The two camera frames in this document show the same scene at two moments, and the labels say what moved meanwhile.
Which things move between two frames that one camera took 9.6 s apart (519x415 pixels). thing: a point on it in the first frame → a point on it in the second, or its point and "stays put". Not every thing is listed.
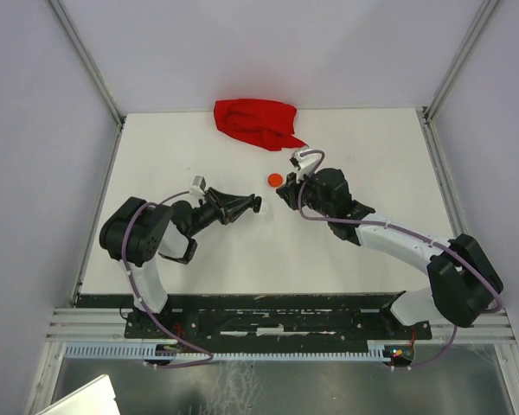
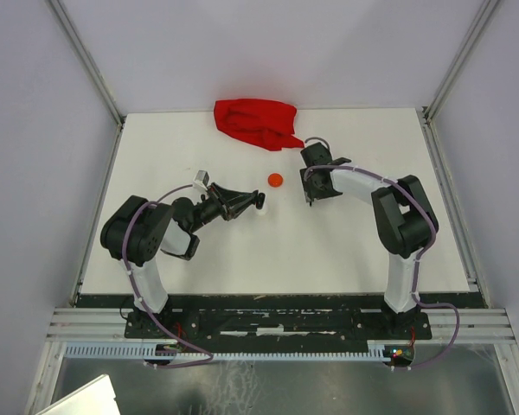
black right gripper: x=290 y=191 → x=310 y=192
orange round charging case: x=275 y=180 stays put
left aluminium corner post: x=118 y=115 stays put
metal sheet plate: x=97 y=398 stays put
